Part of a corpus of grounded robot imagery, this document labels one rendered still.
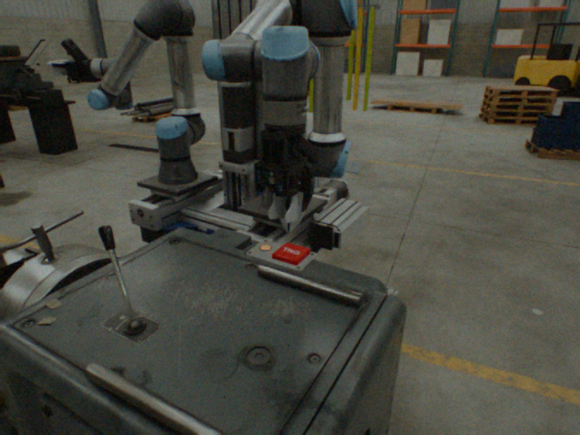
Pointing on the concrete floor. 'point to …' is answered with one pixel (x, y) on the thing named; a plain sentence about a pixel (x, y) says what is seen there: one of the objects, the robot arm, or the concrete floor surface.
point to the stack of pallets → (516, 104)
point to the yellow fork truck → (551, 66)
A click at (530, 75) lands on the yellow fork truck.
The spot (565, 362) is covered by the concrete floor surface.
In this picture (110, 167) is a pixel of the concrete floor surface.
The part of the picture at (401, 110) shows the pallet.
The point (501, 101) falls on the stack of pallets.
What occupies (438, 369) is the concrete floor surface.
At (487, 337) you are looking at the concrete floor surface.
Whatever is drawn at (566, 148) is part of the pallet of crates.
